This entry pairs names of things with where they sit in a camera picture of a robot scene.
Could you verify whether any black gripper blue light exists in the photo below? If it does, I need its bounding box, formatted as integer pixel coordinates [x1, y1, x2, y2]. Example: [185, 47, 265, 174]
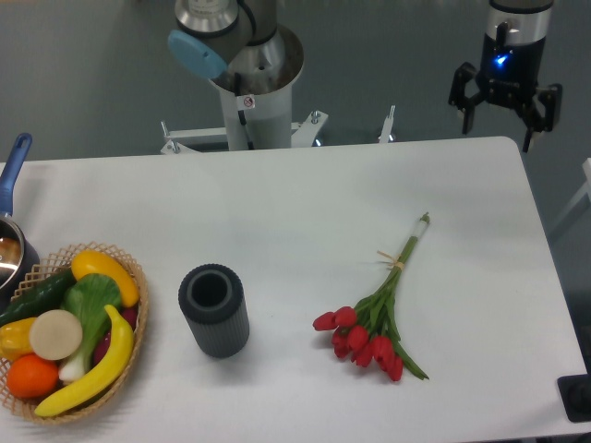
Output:
[448, 1, 562, 153]

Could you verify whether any red tulip bouquet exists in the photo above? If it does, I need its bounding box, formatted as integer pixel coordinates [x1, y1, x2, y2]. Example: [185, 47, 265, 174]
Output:
[312, 213, 430, 383]

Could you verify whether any black device table corner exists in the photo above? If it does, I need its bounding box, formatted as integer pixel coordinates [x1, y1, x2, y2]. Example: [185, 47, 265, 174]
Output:
[557, 374, 590, 423]

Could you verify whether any dark grey ribbed vase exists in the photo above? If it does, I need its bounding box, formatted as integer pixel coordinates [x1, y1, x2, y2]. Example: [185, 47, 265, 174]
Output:
[178, 264, 250, 359]

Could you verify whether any dark red vegetable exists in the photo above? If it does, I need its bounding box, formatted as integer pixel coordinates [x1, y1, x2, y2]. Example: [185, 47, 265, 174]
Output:
[91, 306, 138, 366]

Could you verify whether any yellow squash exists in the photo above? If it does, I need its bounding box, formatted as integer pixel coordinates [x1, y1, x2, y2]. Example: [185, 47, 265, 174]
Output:
[70, 249, 140, 309]

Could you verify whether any green bok choy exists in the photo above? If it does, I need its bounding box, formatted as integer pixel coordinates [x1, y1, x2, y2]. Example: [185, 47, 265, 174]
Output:
[59, 273, 122, 385]

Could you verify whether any yellow banana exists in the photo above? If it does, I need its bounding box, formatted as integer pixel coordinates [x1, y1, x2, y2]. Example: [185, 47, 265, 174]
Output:
[34, 305, 134, 418]

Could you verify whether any woven wicker basket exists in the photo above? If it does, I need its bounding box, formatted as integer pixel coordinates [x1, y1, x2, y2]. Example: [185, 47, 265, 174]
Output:
[1, 242, 149, 425]

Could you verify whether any green cucumber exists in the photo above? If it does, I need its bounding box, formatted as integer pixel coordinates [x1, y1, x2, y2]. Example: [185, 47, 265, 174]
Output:
[1, 268, 76, 326]

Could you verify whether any beige round disc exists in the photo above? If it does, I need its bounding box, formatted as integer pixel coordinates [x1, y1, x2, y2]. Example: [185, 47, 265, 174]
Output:
[29, 309, 83, 361]

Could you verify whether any yellow bell pepper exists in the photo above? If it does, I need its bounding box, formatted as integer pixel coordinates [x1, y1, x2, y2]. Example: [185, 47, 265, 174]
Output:
[1, 317, 36, 361]

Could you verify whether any orange fruit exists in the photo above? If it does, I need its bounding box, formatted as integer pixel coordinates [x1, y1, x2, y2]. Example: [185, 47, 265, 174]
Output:
[6, 353, 58, 399]

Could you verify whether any white frame right edge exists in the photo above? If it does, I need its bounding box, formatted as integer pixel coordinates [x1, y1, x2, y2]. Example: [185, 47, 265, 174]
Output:
[548, 158, 590, 242]

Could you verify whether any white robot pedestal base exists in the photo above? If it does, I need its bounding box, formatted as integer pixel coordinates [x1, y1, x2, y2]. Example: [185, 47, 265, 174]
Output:
[159, 76, 397, 156]

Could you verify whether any blue handled saucepan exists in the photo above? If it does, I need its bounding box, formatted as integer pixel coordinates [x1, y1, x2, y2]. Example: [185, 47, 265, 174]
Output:
[1, 133, 40, 312]

